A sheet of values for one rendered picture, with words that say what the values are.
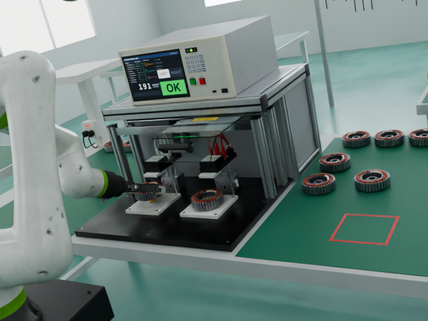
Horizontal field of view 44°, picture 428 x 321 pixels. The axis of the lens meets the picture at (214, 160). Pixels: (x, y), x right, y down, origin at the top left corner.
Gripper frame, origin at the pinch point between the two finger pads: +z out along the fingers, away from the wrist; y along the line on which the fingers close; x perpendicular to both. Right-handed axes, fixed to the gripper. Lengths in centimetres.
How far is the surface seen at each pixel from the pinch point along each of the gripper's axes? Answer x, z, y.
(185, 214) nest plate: -7.9, -3.3, 19.4
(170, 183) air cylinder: 3.7, 12.4, 0.3
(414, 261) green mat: -16, -11, 94
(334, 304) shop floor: -44, 89, 41
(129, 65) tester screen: 43.8, -10.3, -4.9
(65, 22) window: 252, 338, -448
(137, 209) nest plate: -7.2, -2.1, -2.5
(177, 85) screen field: 36.4, -5.9, 13.8
